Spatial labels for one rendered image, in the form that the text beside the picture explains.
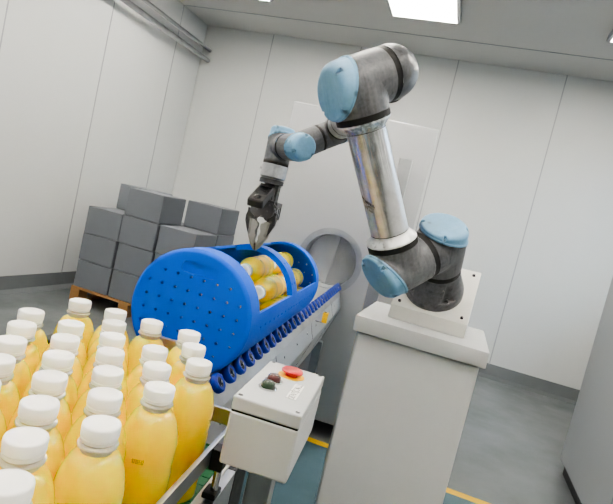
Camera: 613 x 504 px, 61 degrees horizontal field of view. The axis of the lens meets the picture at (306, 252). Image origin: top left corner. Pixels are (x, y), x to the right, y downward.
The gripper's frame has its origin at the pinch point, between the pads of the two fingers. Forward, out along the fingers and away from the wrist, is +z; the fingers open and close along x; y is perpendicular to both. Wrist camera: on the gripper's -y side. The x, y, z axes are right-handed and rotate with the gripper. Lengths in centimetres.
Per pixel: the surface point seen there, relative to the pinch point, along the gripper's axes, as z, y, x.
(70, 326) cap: 12, -74, 5
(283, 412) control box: 14, -78, -32
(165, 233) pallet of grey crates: 36, 289, 167
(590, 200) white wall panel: -93, 455, -219
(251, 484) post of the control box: 30, -70, -28
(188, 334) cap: 12, -61, -9
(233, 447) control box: 21, -78, -26
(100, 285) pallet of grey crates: 100, 295, 223
